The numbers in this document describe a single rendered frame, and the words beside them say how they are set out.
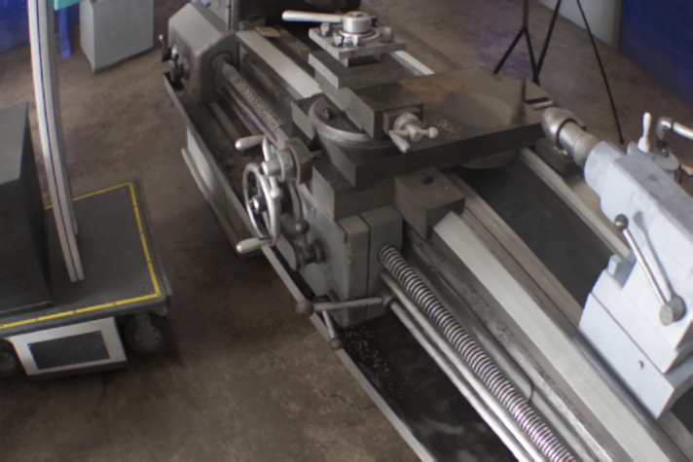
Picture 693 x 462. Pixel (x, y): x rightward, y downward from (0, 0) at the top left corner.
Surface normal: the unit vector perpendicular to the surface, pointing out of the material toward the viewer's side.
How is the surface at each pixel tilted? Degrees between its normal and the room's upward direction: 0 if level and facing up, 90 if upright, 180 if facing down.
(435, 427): 0
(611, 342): 90
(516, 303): 36
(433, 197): 0
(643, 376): 90
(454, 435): 0
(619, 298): 62
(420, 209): 90
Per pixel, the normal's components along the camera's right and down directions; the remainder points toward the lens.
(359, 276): 0.46, 0.54
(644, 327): -0.77, -0.15
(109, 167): 0.02, -0.80
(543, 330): -0.51, -0.49
